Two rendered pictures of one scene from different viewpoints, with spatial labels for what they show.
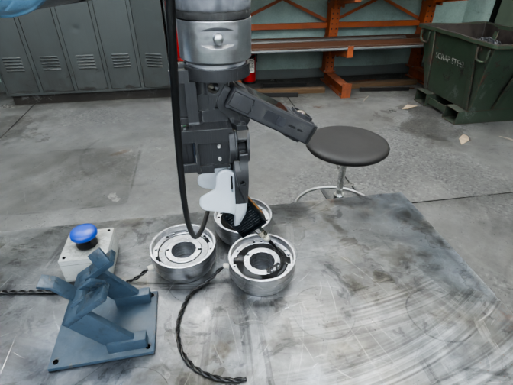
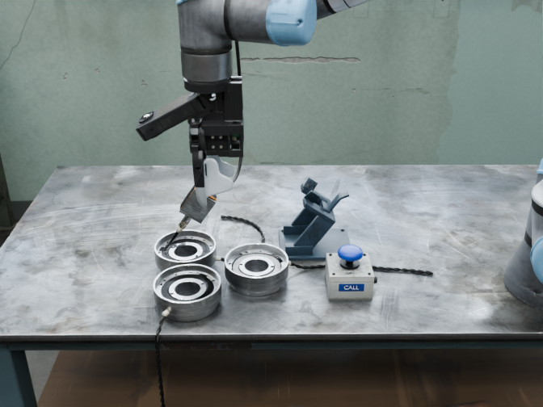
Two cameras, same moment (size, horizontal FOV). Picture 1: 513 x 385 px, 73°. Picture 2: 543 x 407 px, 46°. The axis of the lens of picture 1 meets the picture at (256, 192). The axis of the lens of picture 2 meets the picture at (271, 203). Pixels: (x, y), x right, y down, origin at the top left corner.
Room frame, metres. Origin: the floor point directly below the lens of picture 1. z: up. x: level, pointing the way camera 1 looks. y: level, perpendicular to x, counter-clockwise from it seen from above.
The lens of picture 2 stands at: (1.29, 0.28, 1.41)
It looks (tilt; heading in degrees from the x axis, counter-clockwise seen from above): 28 degrees down; 189
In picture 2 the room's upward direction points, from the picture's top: straight up
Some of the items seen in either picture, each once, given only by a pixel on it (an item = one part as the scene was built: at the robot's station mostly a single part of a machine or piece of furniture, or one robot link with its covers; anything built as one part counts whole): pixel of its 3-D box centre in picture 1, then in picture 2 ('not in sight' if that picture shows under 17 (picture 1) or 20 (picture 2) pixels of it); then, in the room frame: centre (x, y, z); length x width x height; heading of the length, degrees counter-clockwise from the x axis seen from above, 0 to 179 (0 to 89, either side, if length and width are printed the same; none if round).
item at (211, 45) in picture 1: (214, 41); (207, 64); (0.38, 0.04, 1.15); 0.08 x 0.08 x 0.05
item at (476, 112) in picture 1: (476, 72); not in sight; (3.25, -2.01, 0.35); 1.04 x 0.74 x 0.70; 9
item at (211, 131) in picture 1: (212, 115); (214, 116); (0.38, 0.05, 1.07); 0.09 x 0.08 x 0.12; 101
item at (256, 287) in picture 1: (262, 264); (186, 255); (0.39, -0.01, 0.82); 0.10 x 0.10 x 0.04
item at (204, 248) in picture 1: (184, 253); (256, 270); (0.42, 0.12, 0.82); 0.08 x 0.08 x 0.02
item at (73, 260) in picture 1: (87, 253); (351, 274); (0.41, 0.28, 0.82); 0.08 x 0.07 x 0.05; 99
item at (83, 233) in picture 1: (86, 241); (349, 262); (0.42, 0.27, 0.85); 0.04 x 0.04 x 0.05
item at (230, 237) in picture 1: (243, 222); (187, 293); (0.50, 0.02, 0.82); 0.10 x 0.10 x 0.04
